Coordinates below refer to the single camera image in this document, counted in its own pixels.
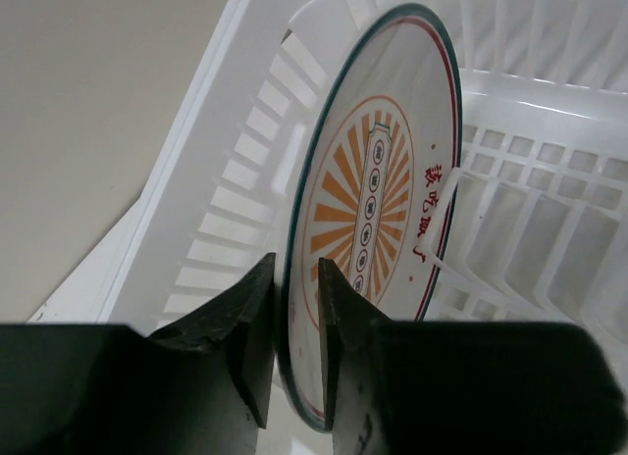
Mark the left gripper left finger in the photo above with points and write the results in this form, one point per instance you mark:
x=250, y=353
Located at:
x=200, y=385

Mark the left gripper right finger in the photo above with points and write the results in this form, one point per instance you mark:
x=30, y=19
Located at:
x=455, y=387

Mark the white plastic dish rack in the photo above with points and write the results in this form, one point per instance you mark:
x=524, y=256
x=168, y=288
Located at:
x=531, y=226

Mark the white round sunburst plate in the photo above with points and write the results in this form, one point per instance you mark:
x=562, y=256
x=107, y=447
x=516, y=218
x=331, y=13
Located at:
x=371, y=179

